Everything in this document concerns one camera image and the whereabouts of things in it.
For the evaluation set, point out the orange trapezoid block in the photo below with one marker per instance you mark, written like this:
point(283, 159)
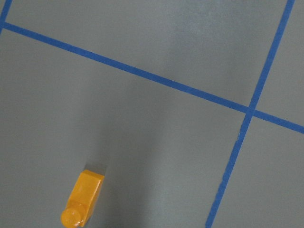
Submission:
point(82, 200)

